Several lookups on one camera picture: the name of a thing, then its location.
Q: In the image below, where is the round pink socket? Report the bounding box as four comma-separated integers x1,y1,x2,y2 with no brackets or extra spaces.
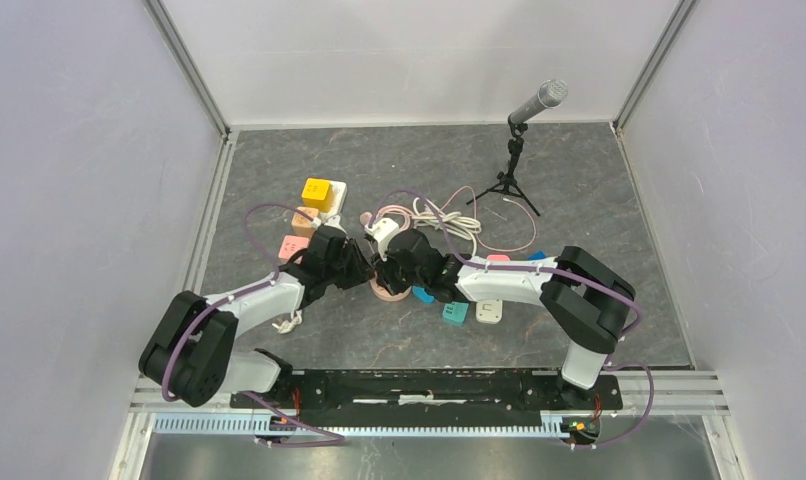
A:
368,278,412,303

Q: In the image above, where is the blue plug adapter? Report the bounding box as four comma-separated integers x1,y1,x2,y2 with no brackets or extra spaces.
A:
411,287,435,304

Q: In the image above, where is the teal power strip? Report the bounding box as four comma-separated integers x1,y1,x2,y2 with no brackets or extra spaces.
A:
442,302,469,327

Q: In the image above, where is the pink plug adapter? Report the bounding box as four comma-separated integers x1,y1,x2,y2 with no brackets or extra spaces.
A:
486,254,511,262

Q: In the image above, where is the white plug adapter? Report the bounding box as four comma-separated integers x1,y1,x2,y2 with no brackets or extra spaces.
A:
475,300,503,325

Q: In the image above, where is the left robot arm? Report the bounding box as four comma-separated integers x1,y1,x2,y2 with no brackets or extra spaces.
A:
138,226,374,408

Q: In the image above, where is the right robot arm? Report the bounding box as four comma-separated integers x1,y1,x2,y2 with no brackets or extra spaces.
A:
368,228,639,408

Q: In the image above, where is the pink cube plug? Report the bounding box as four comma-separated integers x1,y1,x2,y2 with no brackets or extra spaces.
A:
278,235,310,263

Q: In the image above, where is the orange cube plug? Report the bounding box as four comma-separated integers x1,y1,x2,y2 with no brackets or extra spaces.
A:
291,206,319,239

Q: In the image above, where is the yellow cube plug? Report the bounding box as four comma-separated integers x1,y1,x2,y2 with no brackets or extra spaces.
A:
301,177,335,213

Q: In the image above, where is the white power strip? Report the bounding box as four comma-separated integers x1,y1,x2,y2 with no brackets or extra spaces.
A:
317,180,347,218

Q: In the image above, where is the black tripod stand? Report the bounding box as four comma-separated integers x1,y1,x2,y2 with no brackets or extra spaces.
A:
467,121,541,216

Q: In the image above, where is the grey microphone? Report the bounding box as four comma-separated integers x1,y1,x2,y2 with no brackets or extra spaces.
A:
508,79,568,125

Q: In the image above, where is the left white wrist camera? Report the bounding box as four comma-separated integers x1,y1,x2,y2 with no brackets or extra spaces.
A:
316,214,346,233

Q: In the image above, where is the pink cable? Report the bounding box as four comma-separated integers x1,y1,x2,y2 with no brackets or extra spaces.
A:
359,185,539,256

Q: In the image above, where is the white coiled cable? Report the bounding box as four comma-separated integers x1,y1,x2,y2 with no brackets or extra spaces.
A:
409,198,482,243

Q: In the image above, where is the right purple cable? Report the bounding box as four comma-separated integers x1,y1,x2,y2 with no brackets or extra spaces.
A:
369,189,657,452

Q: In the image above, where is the purple cable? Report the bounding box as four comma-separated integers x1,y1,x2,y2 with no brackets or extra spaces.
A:
159,203,345,449
369,189,657,452

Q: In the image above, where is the white power strip cord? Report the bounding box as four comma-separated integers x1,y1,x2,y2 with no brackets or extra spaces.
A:
272,309,305,335

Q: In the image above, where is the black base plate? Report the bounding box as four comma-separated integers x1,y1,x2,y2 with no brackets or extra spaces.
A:
260,368,623,427

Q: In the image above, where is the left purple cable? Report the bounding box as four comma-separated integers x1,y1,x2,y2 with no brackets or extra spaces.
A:
159,203,345,449

